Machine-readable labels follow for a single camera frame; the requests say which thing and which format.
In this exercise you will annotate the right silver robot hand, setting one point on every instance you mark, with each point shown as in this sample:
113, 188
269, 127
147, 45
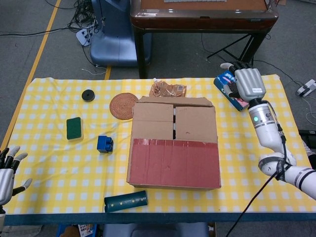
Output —
250, 84

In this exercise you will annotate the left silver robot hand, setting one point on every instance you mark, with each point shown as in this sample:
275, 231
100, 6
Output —
6, 177

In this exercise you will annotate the brown cardboard box red tape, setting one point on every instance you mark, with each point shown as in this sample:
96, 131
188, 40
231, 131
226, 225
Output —
172, 160

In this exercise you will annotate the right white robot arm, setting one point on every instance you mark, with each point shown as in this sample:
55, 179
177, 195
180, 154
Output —
266, 128

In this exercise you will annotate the blue Oreo cookie box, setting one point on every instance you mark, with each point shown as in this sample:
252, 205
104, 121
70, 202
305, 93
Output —
223, 81

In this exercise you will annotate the black tripod stand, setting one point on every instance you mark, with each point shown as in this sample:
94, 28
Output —
230, 53

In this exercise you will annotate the white foot pedal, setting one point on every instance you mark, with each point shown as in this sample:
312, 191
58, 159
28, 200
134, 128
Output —
306, 89

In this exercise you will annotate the yellow white checkered tablecloth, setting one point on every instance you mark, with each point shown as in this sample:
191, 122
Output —
61, 172

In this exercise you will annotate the brown mahjong table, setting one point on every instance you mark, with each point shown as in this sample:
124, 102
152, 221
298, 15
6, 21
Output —
202, 22

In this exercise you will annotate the brown snack bag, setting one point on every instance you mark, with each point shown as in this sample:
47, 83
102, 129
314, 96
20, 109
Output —
168, 90

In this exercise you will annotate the green yellow sponge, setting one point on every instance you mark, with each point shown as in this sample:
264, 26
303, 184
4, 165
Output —
74, 128

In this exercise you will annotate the blue toy building block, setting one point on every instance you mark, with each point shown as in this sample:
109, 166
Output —
103, 144

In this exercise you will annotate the black round tape roll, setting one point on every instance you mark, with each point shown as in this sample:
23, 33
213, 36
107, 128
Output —
88, 95

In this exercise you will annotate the dark teal cylinder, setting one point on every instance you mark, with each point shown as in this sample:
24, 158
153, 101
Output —
126, 201

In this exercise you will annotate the brown woven round coaster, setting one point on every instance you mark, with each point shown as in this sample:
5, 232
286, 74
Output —
122, 106

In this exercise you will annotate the blue machine base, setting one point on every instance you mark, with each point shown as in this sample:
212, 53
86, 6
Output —
113, 44

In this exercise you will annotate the grey blue chair seat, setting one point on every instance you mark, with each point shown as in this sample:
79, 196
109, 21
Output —
155, 230

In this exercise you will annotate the white power strip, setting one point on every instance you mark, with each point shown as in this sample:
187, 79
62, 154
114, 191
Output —
84, 35

